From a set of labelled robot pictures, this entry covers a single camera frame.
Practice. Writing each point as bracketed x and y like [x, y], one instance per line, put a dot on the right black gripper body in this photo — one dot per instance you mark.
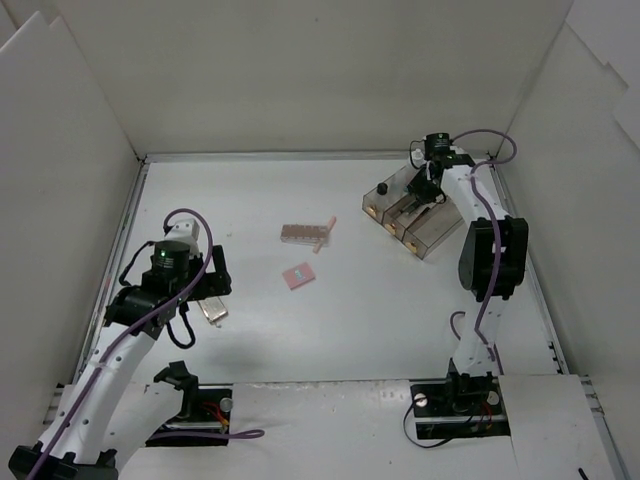
[422, 190]

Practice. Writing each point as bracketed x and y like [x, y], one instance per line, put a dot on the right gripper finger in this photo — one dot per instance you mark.
[410, 206]
[423, 210]

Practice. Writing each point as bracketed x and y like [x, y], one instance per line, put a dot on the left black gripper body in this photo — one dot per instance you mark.
[211, 282]

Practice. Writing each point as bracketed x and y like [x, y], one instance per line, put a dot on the clear bottle black cap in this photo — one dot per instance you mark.
[382, 194]

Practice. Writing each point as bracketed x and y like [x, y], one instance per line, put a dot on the pink concealer tube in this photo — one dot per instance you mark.
[322, 241]

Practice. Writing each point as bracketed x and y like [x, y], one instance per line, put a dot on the white pink teal bottle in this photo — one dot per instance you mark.
[416, 158]

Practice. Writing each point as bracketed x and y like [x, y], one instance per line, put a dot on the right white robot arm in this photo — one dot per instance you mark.
[491, 265]

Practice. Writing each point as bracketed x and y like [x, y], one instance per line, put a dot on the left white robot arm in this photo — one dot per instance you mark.
[92, 437]

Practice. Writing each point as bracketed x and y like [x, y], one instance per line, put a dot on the clear three-drawer organizer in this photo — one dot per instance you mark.
[420, 227]

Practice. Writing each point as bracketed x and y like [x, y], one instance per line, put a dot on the pink square compact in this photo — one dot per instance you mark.
[298, 276]

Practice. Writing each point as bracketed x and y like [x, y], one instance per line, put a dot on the brown eyeshadow palette clear case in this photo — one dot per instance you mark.
[302, 234]

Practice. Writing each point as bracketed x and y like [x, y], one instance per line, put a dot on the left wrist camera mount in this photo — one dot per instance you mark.
[186, 231]

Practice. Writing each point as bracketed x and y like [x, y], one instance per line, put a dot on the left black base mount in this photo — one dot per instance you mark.
[200, 412]

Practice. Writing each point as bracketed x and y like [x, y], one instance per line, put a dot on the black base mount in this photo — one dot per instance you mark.
[200, 412]
[457, 407]

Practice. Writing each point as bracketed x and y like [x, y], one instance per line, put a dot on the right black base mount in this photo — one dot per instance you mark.
[457, 407]

